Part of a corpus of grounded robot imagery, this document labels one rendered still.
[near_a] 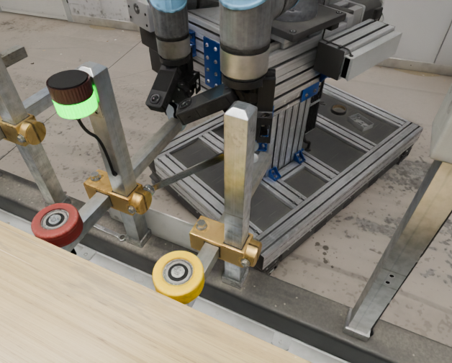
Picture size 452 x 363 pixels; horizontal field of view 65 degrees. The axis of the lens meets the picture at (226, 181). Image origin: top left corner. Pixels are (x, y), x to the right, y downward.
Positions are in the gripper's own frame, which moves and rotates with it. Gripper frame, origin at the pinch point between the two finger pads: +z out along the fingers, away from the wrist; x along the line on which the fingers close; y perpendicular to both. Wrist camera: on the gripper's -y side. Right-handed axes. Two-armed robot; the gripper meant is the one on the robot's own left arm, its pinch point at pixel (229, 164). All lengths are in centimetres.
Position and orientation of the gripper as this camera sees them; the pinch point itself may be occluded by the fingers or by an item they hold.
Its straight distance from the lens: 70.6
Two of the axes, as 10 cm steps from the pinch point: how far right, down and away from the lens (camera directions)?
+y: 10.0, 0.6, -0.6
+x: 0.8, -7.0, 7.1
